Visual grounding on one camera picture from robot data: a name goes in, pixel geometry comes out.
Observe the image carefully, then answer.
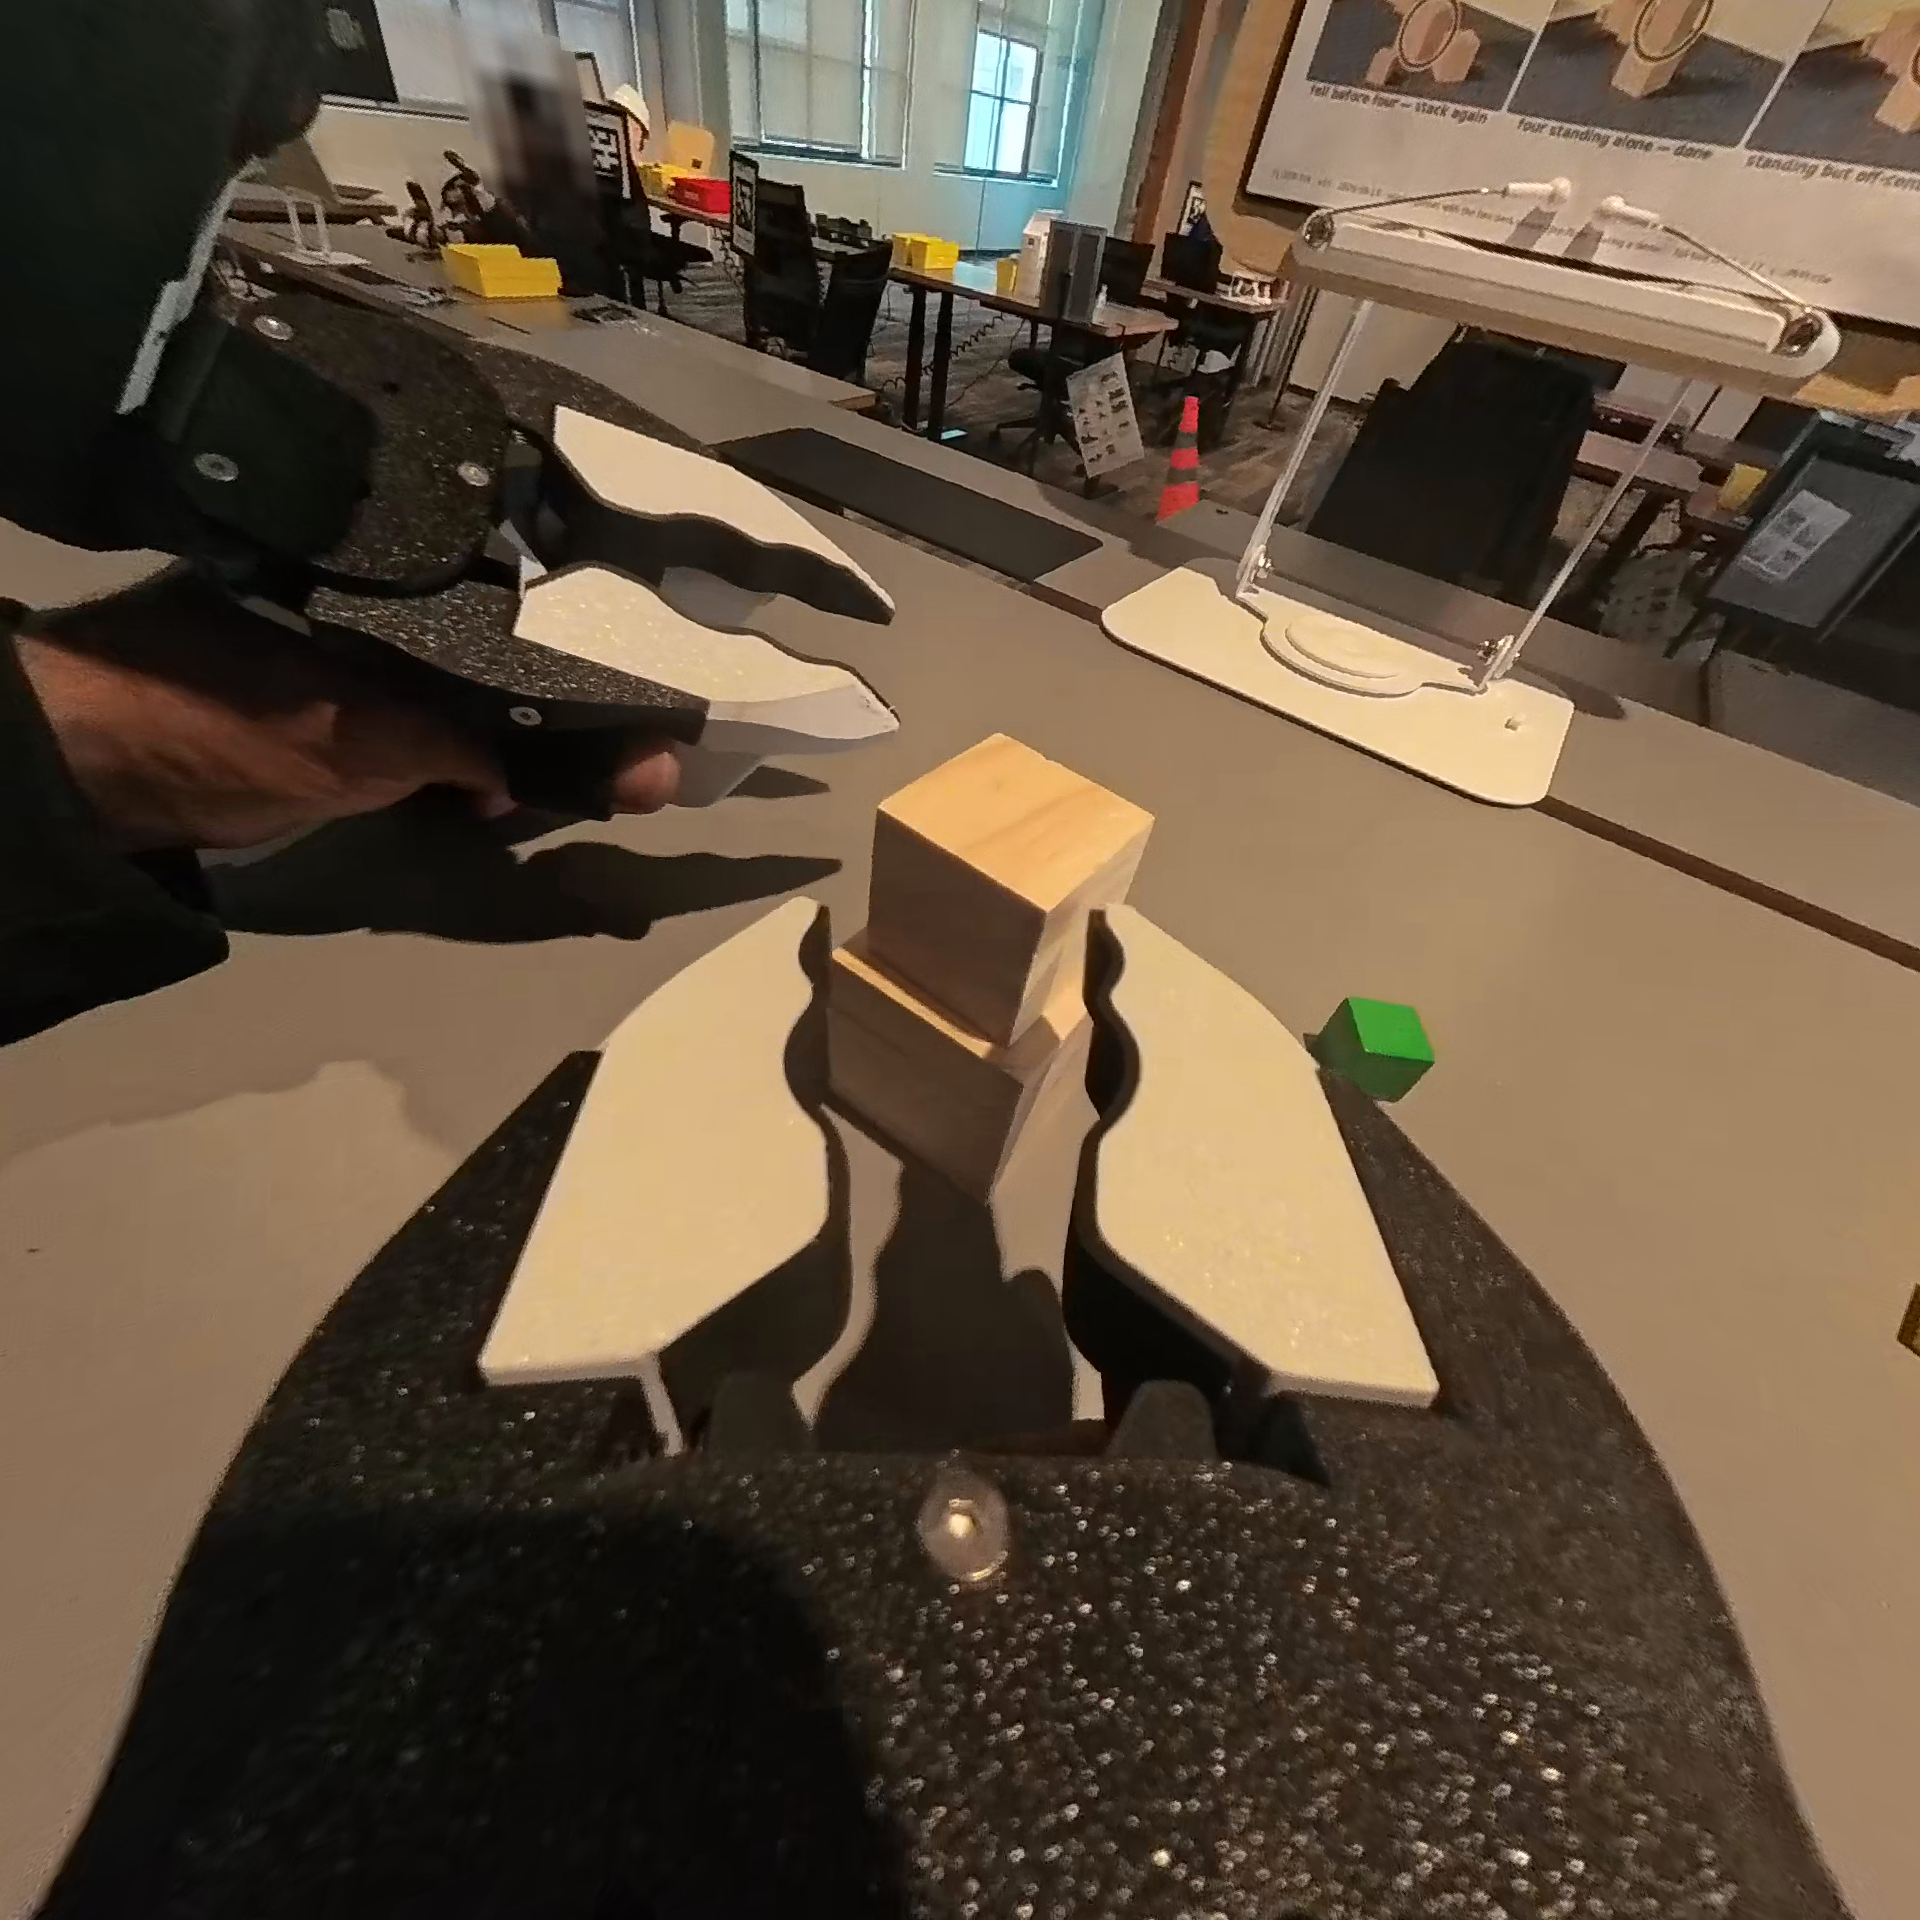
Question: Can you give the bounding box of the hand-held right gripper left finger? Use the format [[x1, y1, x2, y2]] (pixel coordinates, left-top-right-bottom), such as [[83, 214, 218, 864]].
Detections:
[[478, 895, 836, 1453]]

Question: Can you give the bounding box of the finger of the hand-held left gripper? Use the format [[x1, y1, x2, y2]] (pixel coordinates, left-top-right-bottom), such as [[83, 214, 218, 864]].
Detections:
[[515, 565, 903, 799], [516, 405, 898, 626]]

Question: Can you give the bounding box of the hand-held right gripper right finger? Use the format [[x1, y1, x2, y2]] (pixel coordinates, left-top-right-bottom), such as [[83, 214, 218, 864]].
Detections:
[[1064, 903, 1444, 1420]]

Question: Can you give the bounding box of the green wooden cube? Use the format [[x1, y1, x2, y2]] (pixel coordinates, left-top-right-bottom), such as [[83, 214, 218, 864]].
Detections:
[[1314, 997, 1438, 1103]]

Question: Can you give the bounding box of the large plain wooden cube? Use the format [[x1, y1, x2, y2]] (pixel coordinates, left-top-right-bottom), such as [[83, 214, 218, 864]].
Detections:
[[826, 944, 1106, 1201]]

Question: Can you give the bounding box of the medium plain wooden cube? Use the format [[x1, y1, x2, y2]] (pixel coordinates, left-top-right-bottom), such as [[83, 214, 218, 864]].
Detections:
[[867, 736, 1156, 1046]]

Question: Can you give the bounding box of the person's left forearm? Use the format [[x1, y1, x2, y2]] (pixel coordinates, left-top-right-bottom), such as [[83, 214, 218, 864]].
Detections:
[[0, 599, 230, 1052]]

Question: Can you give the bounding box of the person's left hand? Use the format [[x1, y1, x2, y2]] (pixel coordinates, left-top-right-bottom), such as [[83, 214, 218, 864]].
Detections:
[[11, 597, 680, 855]]

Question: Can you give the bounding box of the black desk mat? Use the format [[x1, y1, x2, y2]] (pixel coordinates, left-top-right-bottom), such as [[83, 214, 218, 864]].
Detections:
[[717, 426, 1109, 581]]

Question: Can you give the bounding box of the standing printed sign board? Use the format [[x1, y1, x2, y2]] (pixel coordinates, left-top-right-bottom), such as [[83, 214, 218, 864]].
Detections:
[[1060, 354, 1144, 485]]

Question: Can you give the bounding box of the white desk lamp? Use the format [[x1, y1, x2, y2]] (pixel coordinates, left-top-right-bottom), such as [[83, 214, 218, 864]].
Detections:
[[1101, 175, 1845, 808]]

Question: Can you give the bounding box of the dark framed sign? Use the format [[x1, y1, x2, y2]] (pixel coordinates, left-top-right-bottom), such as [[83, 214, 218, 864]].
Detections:
[[1707, 447, 1920, 636]]

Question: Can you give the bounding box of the wall poster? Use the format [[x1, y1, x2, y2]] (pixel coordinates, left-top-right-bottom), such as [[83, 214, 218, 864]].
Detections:
[[1245, 0, 1920, 327]]

